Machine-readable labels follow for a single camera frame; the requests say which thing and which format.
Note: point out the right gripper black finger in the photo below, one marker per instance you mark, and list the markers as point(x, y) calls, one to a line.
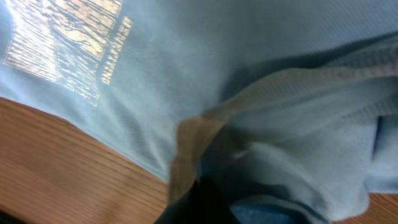
point(202, 204)

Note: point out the light blue printed t-shirt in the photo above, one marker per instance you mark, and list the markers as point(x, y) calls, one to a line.
point(286, 103)

